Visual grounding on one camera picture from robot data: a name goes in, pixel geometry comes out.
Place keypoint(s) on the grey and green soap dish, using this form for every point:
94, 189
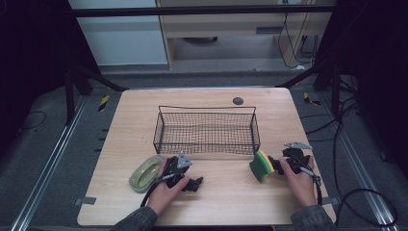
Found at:
146, 173

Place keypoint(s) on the grey round table grommet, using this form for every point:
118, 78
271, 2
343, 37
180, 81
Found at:
238, 101

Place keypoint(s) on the black horizontal frame bar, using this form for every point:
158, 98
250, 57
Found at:
192, 11

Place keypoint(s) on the green and yellow sponge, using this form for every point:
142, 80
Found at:
261, 166

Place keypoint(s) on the yellow and black tape strip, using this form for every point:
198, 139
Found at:
103, 102
309, 99

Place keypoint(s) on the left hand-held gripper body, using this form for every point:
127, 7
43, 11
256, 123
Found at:
174, 166

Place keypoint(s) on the grey table bracket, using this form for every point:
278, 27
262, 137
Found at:
85, 201
330, 201

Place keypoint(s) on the aluminium floor rail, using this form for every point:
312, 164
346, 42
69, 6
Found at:
362, 170
48, 163

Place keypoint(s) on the person's left hand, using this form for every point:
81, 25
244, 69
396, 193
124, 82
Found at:
165, 192

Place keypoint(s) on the person's right hand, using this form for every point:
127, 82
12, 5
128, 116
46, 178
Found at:
300, 186

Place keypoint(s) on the light wooden desk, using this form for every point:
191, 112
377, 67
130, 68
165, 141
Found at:
231, 29

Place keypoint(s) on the black metal stand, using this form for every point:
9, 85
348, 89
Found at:
83, 80
324, 75

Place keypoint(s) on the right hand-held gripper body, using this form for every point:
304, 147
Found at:
296, 159

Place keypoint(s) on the white cabinet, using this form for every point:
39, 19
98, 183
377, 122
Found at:
122, 38

